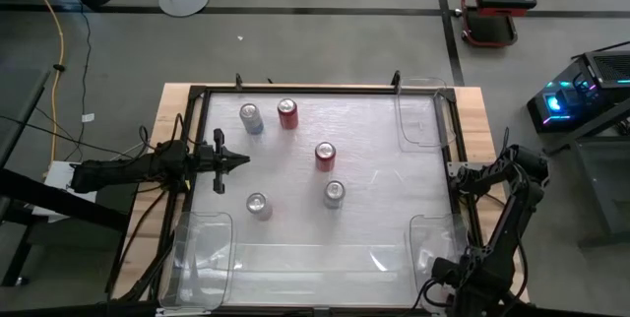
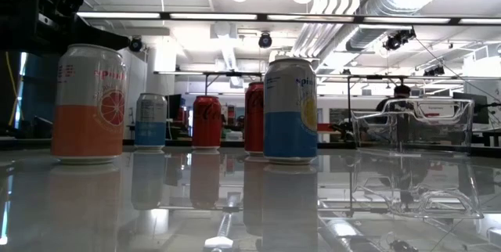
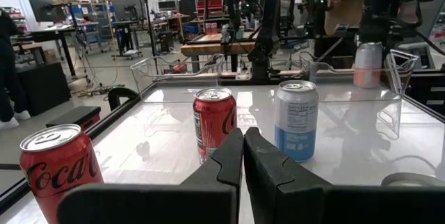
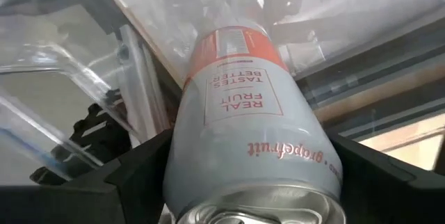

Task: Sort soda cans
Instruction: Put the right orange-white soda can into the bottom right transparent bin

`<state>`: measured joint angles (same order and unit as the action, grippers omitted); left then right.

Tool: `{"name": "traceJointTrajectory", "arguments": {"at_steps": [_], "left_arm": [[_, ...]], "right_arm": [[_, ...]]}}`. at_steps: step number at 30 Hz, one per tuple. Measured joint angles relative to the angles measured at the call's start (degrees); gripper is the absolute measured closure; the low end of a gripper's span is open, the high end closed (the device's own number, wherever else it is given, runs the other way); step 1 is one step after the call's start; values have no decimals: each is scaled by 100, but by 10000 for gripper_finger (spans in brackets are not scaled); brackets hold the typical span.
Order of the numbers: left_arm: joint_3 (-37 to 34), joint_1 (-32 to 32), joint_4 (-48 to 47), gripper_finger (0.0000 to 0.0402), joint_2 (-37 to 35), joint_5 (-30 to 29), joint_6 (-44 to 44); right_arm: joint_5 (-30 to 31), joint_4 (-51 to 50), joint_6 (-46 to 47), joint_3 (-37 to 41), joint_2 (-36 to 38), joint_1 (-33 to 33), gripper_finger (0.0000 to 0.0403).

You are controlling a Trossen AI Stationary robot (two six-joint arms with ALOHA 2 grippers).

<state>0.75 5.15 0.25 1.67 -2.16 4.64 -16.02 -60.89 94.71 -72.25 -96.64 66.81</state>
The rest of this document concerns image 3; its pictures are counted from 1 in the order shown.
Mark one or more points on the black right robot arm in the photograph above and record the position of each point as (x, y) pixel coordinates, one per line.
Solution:
(266, 25)

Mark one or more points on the silver and blue soda can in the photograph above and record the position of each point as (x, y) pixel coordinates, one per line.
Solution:
(295, 119)

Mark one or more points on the black floor cabinet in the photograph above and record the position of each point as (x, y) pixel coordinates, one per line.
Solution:
(45, 88)

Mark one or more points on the red Coca-Cola Zero can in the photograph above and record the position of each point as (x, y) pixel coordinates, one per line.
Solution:
(52, 168)
(212, 123)

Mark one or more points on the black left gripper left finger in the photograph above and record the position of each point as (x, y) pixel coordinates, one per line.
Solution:
(222, 168)

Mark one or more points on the clear plastic bin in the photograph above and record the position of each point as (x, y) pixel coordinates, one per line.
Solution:
(146, 71)
(330, 72)

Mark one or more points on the black computer monitor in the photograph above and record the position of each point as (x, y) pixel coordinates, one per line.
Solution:
(43, 6)

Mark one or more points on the black aluminium table frame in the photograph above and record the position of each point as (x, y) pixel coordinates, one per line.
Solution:
(104, 125)

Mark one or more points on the black arched bracket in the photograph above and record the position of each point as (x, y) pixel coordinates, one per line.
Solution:
(121, 90)

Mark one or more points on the black drawer cabinet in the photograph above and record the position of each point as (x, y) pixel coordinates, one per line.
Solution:
(427, 95)

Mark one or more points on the black background robot arm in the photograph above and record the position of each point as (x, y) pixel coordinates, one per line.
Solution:
(313, 5)
(236, 5)

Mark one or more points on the silver and pink soda can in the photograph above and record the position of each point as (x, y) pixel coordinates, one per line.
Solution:
(368, 64)

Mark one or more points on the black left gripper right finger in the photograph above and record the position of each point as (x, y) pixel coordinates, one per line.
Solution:
(278, 182)

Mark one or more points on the thin black stand pole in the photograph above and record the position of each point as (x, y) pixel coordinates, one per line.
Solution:
(151, 25)

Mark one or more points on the red storage bin rack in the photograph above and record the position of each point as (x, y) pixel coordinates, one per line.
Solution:
(210, 6)

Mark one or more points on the person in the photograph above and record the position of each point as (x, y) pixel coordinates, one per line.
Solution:
(344, 8)
(10, 78)

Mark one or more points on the wooden workbench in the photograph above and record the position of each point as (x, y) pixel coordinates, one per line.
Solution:
(208, 48)

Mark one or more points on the red and black rolling stool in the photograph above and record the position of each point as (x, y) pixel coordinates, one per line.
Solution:
(73, 114)

